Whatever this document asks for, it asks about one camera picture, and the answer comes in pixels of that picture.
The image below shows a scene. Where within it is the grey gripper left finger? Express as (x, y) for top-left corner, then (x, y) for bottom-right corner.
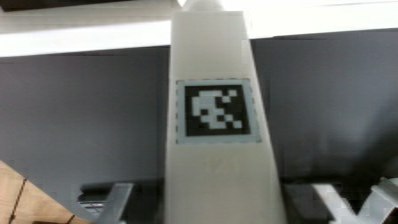
(78, 183), (133, 224)

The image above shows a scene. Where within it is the white U-shaped fence frame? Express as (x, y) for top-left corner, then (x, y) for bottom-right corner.
(0, 0), (398, 58)

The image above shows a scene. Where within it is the white desk leg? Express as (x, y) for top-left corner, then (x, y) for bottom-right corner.
(165, 0), (287, 224)

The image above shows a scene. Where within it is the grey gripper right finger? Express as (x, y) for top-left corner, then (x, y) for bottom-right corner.
(312, 178), (398, 224)

